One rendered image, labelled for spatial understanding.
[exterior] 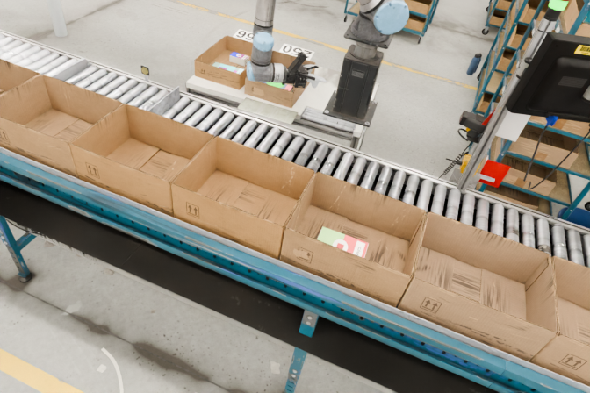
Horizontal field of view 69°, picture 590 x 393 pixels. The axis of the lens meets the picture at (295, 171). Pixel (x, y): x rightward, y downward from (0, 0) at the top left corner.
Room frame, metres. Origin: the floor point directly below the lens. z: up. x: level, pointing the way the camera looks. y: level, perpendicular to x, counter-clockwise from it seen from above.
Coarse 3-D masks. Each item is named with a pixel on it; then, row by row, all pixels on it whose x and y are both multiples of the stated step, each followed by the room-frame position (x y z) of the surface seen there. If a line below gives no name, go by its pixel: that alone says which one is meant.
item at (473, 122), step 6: (462, 114) 1.64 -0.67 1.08; (468, 114) 1.62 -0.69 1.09; (474, 114) 1.63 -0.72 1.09; (462, 120) 1.60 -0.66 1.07; (468, 120) 1.59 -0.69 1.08; (474, 120) 1.59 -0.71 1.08; (480, 120) 1.59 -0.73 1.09; (468, 126) 1.59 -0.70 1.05; (474, 126) 1.58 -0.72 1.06; (480, 126) 1.58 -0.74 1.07; (468, 132) 1.60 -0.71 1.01; (474, 132) 1.59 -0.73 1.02; (480, 132) 1.57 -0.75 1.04
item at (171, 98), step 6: (174, 90) 1.85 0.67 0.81; (168, 96) 1.80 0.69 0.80; (174, 96) 1.85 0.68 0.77; (162, 102) 1.76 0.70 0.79; (168, 102) 1.80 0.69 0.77; (174, 102) 1.85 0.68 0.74; (150, 108) 1.67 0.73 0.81; (156, 108) 1.71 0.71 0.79; (162, 108) 1.75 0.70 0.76; (168, 108) 1.79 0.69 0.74
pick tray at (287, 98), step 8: (272, 56) 2.39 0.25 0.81; (280, 56) 2.38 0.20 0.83; (288, 56) 2.37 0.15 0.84; (288, 64) 2.37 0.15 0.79; (312, 64) 2.33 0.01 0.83; (312, 72) 2.26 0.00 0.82; (248, 80) 2.02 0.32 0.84; (248, 88) 2.02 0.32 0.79; (256, 88) 2.01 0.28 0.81; (264, 88) 2.00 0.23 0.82; (272, 88) 1.99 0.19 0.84; (280, 88) 1.98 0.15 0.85; (296, 88) 2.16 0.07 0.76; (256, 96) 2.01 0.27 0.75; (264, 96) 2.00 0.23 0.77; (272, 96) 1.99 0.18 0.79; (280, 96) 1.98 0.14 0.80; (288, 96) 1.97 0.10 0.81; (296, 96) 2.01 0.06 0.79; (280, 104) 1.98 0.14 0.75; (288, 104) 1.96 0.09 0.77
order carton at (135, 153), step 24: (120, 120) 1.31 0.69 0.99; (144, 120) 1.32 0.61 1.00; (168, 120) 1.29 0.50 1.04; (72, 144) 1.07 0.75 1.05; (96, 144) 1.17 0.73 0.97; (120, 144) 1.28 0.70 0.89; (144, 144) 1.31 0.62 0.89; (168, 144) 1.30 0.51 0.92; (192, 144) 1.27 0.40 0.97; (96, 168) 1.04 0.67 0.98; (120, 168) 1.01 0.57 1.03; (144, 168) 1.18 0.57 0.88; (168, 168) 1.19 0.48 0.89; (120, 192) 1.02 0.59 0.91; (144, 192) 0.99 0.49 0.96; (168, 192) 0.97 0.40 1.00
